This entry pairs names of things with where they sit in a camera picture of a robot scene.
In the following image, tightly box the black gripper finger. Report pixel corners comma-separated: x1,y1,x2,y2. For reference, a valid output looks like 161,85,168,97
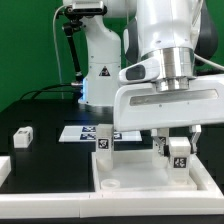
189,125,202,154
151,128,167,156

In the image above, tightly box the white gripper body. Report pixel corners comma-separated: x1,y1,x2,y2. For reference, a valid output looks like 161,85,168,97
113,58,224,131

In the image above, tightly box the white square tabletop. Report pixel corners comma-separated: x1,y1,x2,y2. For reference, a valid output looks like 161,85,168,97
92,149,197,192

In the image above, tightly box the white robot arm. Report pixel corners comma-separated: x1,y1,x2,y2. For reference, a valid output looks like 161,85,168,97
81,0,224,153

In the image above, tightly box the white plate with fiducial tags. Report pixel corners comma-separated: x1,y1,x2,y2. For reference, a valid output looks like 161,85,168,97
59,125,142,142

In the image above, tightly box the white L-shaped obstacle wall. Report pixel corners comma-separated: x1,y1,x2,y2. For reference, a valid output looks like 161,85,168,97
0,155,224,219

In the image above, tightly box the grey camera on mount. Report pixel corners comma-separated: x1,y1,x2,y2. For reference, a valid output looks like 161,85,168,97
72,0,104,10

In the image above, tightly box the black cable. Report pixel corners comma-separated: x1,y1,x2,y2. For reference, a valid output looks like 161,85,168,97
19,83,84,101

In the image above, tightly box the white cable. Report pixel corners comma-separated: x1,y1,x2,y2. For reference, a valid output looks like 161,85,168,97
52,4,69,100

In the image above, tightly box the white wall piece left edge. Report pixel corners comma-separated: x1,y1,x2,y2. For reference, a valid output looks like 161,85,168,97
0,156,11,187

